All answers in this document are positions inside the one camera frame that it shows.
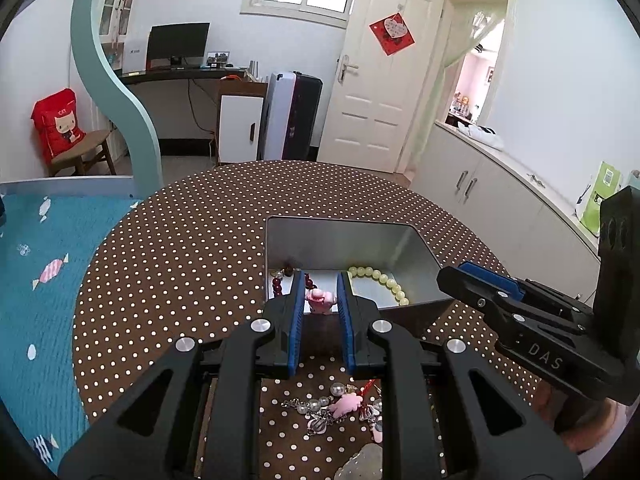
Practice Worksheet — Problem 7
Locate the pearl and silver keychain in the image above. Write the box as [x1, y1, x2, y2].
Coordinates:
[280, 382, 351, 436]

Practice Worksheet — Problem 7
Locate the silver metal box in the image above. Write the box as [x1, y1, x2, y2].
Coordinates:
[264, 215, 456, 343]

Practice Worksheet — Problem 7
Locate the pale green bead bracelet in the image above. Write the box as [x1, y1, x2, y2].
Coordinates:
[347, 266, 411, 307]

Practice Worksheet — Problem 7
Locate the black computer monitor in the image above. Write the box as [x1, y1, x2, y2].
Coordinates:
[146, 22, 211, 70]

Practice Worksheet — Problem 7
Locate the dark red bead bracelet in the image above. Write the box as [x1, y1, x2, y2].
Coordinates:
[270, 269, 316, 302]

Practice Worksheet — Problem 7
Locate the green paper bag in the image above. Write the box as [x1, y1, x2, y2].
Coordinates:
[575, 161, 623, 236]

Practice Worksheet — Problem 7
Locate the red cat bag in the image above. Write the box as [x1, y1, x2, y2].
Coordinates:
[31, 88, 87, 163]

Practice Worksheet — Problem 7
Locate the pink figure charm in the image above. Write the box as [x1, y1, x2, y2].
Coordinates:
[305, 287, 335, 316]

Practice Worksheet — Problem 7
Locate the clear crystal charm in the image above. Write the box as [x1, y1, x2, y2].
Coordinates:
[357, 400, 386, 443]

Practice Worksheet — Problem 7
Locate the red door decoration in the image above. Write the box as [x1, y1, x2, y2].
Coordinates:
[369, 12, 417, 56]

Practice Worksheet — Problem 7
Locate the pale green curtain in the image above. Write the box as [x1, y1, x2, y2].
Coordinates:
[405, 7, 506, 171]

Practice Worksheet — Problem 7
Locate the blue candy print blanket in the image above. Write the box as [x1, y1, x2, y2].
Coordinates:
[0, 192, 143, 471]

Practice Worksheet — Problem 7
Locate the white box device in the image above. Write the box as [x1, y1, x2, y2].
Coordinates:
[121, 40, 149, 75]

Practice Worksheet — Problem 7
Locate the silver suitcase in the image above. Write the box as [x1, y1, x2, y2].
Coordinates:
[257, 72, 301, 162]

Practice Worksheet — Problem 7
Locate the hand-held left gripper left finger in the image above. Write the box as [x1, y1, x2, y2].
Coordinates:
[57, 270, 306, 480]

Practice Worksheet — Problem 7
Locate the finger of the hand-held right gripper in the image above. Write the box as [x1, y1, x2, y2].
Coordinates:
[436, 266, 591, 346]
[459, 261, 596, 318]

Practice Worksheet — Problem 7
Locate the pink flower charm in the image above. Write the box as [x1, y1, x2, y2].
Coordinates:
[327, 392, 363, 419]

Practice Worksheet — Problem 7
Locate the white low cabinet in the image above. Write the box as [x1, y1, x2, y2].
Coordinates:
[400, 120, 606, 301]

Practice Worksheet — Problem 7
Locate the brown polka dot tablecloth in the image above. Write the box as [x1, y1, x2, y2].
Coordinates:
[72, 160, 551, 480]

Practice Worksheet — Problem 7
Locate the dark purple suitcase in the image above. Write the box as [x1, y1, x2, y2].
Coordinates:
[282, 72, 323, 162]

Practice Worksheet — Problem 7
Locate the white glass door cabinet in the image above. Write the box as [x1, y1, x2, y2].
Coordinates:
[97, 0, 141, 71]

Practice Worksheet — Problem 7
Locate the teal bunk bed frame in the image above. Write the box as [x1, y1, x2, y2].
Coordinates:
[70, 0, 166, 201]

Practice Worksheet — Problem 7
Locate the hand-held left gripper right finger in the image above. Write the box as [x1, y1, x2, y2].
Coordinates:
[336, 270, 583, 480]

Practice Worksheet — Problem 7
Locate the dark desk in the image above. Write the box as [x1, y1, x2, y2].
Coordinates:
[116, 62, 268, 161]

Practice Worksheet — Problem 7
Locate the wooden chair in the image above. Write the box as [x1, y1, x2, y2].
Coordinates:
[50, 129, 118, 177]

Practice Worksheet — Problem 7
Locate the translucent white pendant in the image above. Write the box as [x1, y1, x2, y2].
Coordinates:
[336, 442, 385, 480]

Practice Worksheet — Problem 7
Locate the white panel door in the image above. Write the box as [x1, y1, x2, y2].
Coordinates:
[317, 0, 446, 173]

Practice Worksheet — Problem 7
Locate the white desk cabinet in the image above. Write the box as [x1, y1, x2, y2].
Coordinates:
[216, 82, 268, 166]

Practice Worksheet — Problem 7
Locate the white cloth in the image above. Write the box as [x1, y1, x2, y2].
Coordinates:
[460, 122, 506, 150]

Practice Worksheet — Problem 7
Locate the person's right forearm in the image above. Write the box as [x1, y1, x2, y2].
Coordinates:
[550, 395, 630, 468]

